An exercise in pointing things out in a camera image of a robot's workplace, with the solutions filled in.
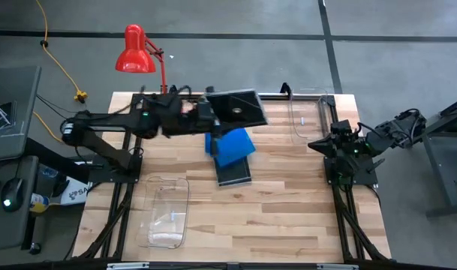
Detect white printed bag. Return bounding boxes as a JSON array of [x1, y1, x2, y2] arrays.
[[59, 175, 92, 207]]

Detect yellow blue bottle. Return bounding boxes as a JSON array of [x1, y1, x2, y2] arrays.
[[29, 191, 51, 215]]

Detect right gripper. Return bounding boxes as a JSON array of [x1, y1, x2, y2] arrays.
[[307, 118, 367, 161]]

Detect red desk lamp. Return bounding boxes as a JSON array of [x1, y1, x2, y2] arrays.
[[114, 23, 169, 95]]

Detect yellow extension cord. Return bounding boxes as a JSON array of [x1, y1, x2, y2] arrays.
[[32, 110, 65, 144], [34, 0, 89, 104]]

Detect black desk leg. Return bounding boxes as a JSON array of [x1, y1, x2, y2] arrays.
[[23, 137, 92, 185]]

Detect blue jewel case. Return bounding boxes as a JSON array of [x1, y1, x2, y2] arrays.
[[204, 132, 215, 155], [212, 127, 257, 168]]

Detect clear plastic bin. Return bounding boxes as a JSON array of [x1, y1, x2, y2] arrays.
[[288, 88, 330, 147], [135, 175, 191, 251]]

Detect black computer mouse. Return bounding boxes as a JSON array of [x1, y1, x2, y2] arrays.
[[0, 176, 26, 214]]

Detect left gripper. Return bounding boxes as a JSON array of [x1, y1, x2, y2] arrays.
[[158, 92, 224, 158]]

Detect black power cable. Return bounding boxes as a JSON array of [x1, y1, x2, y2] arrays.
[[35, 93, 88, 125]]

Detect grey metal cart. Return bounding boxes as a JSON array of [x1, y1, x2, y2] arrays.
[[416, 93, 457, 220]]

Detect grey desk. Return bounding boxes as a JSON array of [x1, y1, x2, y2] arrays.
[[0, 64, 43, 164]]

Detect black table frame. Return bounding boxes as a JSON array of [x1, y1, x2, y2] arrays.
[[72, 91, 392, 263]]

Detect grey side table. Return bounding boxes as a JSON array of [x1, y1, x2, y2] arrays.
[[0, 154, 40, 253]]

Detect silver metal bracket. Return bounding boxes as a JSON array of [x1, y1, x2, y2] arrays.
[[316, 262, 360, 270], [106, 262, 151, 270]]

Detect clear water bottle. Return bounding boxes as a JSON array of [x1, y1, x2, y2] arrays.
[[38, 165, 60, 180]]

